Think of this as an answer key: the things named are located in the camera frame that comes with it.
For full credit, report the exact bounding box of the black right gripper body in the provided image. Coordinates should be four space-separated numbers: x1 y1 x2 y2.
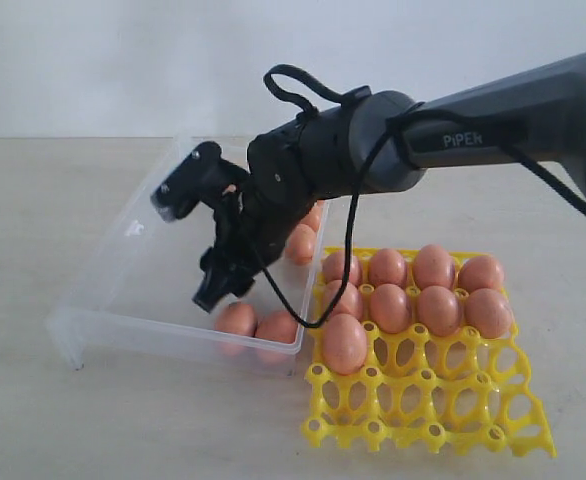
207 185 315 278

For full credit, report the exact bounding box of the brown egg column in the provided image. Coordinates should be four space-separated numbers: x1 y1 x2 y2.
284 224 316 266
416 285 462 337
464 288 514 339
301 202 323 233

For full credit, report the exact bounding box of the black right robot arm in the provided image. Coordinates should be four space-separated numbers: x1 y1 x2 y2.
190 52 586 311

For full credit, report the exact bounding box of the brown egg front right corner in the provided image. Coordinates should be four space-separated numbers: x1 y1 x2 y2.
254 310 298 366

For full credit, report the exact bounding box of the clear plastic bin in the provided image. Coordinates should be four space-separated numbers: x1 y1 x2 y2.
48 134 304 376

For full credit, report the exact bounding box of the yellow plastic egg tray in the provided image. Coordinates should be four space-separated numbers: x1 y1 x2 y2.
301 252 556 456

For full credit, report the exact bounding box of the black camera cable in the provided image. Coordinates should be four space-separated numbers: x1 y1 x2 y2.
222 63 586 330

